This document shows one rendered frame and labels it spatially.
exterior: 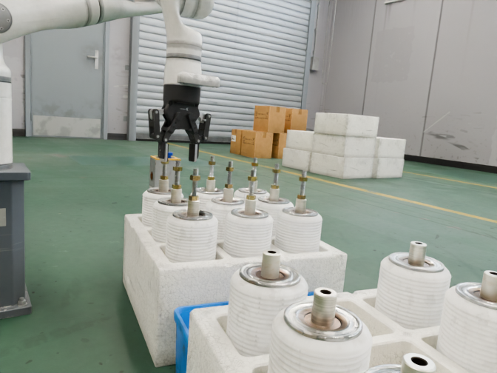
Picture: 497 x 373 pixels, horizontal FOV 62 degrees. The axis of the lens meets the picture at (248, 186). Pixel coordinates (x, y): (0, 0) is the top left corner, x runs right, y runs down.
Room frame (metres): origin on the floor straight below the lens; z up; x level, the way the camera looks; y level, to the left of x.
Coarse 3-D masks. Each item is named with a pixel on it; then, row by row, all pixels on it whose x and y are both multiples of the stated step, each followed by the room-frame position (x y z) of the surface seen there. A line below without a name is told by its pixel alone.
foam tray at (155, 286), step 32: (128, 224) 0.95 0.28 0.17; (128, 256) 0.93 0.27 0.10; (160, 256) 0.72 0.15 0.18; (224, 256) 0.75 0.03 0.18; (288, 256) 0.77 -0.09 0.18; (320, 256) 0.79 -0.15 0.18; (128, 288) 0.92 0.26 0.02; (160, 288) 0.65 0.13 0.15; (192, 288) 0.68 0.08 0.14; (224, 288) 0.70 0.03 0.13; (160, 320) 0.66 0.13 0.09; (160, 352) 0.66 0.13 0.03
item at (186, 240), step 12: (168, 228) 0.73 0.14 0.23; (180, 228) 0.71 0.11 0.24; (192, 228) 0.71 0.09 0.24; (204, 228) 0.72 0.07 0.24; (216, 228) 0.75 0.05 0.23; (168, 240) 0.73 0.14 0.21; (180, 240) 0.71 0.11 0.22; (192, 240) 0.71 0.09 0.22; (204, 240) 0.72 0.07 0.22; (216, 240) 0.75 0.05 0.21; (168, 252) 0.73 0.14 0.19; (180, 252) 0.71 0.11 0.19; (192, 252) 0.71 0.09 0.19; (204, 252) 0.72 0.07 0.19
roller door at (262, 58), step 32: (224, 0) 6.65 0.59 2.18; (256, 0) 6.99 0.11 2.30; (288, 0) 7.33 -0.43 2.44; (160, 32) 6.09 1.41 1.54; (224, 32) 6.67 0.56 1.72; (256, 32) 6.99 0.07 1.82; (288, 32) 7.36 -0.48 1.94; (160, 64) 6.12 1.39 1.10; (224, 64) 6.69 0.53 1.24; (256, 64) 7.02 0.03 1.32; (288, 64) 7.41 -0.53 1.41; (128, 96) 5.90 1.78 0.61; (160, 96) 6.11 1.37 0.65; (224, 96) 6.71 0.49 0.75; (256, 96) 7.06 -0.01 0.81; (288, 96) 7.43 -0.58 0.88; (128, 128) 5.86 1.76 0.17; (160, 128) 6.14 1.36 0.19; (224, 128) 6.73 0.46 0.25
